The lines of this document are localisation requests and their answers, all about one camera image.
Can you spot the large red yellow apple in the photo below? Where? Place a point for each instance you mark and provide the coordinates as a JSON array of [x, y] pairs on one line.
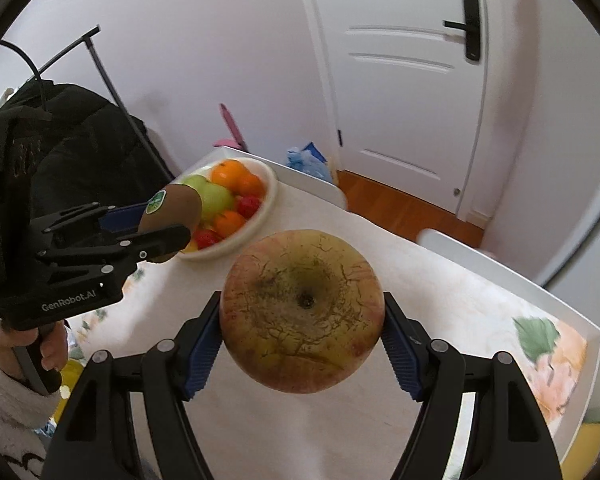
[[300, 310]]

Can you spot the red cherry tomato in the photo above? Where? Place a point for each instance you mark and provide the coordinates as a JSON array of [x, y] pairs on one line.
[[207, 239], [249, 206]]

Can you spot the green apple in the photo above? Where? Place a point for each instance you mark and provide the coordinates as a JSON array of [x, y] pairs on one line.
[[195, 182], [217, 201]]

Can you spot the black jacket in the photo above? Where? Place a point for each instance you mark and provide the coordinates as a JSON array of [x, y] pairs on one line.
[[80, 135]]

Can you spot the large orange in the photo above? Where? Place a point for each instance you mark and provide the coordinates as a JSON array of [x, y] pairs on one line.
[[227, 175]]

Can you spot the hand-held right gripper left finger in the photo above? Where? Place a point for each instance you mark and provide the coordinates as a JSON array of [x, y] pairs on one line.
[[205, 350]]

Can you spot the blue plastic bag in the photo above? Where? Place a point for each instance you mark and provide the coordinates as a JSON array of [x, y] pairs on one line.
[[310, 162]]

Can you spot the white panel door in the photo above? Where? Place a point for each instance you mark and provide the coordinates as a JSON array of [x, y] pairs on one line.
[[395, 110]]

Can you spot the brown kiwi with green sticker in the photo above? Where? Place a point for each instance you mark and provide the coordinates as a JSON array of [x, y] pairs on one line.
[[177, 210]]

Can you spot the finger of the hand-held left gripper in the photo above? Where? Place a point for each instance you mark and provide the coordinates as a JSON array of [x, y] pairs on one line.
[[155, 242], [122, 217]]

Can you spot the pink plastic object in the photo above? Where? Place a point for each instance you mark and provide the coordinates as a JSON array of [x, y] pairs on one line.
[[230, 125]]

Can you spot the person's left forearm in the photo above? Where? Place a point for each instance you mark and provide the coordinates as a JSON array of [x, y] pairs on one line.
[[5, 405]]

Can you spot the person's left hand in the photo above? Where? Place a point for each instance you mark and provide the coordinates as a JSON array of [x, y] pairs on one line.
[[55, 347]]

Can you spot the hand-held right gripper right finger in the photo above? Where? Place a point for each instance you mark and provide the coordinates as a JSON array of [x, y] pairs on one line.
[[400, 355]]

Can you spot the small tangerine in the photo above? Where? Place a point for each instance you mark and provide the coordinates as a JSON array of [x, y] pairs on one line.
[[230, 224], [252, 187]]

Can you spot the cream oval bowl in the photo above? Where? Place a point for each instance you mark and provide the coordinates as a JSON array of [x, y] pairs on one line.
[[267, 195]]

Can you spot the black clothes rack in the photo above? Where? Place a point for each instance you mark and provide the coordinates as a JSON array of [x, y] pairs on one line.
[[107, 75]]

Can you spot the yellow object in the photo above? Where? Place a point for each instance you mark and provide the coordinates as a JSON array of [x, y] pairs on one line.
[[70, 385]]

